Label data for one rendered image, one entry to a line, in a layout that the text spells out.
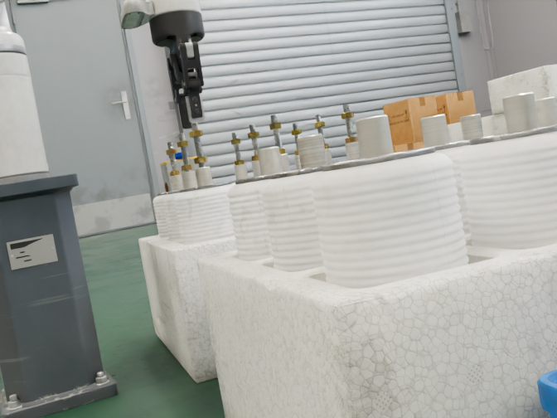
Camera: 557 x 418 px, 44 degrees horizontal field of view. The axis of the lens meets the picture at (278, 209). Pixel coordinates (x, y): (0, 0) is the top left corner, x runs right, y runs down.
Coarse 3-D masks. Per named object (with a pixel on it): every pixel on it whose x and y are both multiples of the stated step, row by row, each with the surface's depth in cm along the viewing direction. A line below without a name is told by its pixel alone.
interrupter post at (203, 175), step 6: (198, 168) 98; (204, 168) 98; (210, 168) 99; (198, 174) 98; (204, 174) 98; (210, 174) 98; (198, 180) 98; (204, 180) 98; (210, 180) 98; (198, 186) 98
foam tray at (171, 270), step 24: (144, 240) 119; (168, 240) 114; (216, 240) 93; (144, 264) 123; (168, 264) 94; (192, 264) 90; (168, 288) 99; (192, 288) 90; (168, 312) 104; (192, 312) 90; (168, 336) 109; (192, 336) 90; (192, 360) 90
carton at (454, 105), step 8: (440, 96) 492; (448, 96) 487; (456, 96) 489; (464, 96) 492; (472, 96) 495; (440, 104) 494; (448, 104) 487; (456, 104) 489; (464, 104) 492; (472, 104) 495; (440, 112) 495; (448, 112) 487; (456, 112) 489; (464, 112) 492; (472, 112) 495; (448, 120) 488; (456, 120) 489
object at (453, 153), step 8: (440, 152) 57; (448, 152) 57; (456, 152) 57; (456, 160) 56; (456, 168) 56; (456, 176) 56; (456, 184) 56; (464, 200) 56; (464, 208) 57; (464, 216) 57; (464, 224) 57; (464, 232) 57
